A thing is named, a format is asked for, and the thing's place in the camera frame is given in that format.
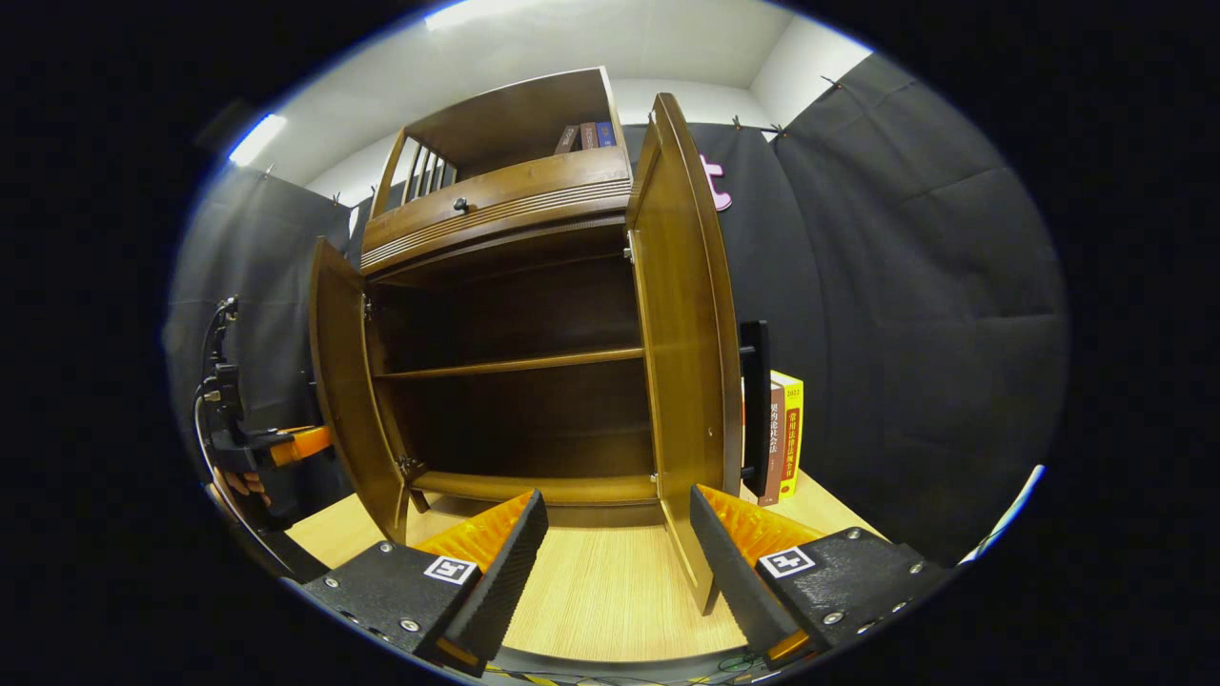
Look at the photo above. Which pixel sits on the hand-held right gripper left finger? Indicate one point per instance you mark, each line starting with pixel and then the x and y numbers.
pixel 505 572

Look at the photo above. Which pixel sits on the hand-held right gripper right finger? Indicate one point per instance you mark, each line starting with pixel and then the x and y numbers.
pixel 729 572

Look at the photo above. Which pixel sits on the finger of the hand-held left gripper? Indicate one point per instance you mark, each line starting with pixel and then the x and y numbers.
pixel 300 445

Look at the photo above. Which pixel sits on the wooden cabinet door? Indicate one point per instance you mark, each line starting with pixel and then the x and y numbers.
pixel 338 381
pixel 681 333

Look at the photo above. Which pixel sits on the wooden double-door shoe cabinet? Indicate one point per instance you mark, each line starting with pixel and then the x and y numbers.
pixel 515 124

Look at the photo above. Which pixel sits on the yellow book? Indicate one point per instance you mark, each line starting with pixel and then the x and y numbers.
pixel 793 429

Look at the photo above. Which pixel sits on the wooden inner shelf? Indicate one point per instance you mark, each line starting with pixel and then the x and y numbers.
pixel 515 364

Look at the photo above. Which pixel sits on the small ceiling light panel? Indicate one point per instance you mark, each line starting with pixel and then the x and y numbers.
pixel 257 140

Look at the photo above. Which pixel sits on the wooden ribbed drawer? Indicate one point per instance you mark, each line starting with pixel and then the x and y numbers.
pixel 534 186

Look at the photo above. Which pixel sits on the dark brown book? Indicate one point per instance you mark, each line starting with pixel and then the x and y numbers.
pixel 567 140

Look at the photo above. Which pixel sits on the maroon book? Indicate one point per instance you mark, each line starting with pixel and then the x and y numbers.
pixel 589 135

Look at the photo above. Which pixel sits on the blue book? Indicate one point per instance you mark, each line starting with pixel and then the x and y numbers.
pixel 605 133

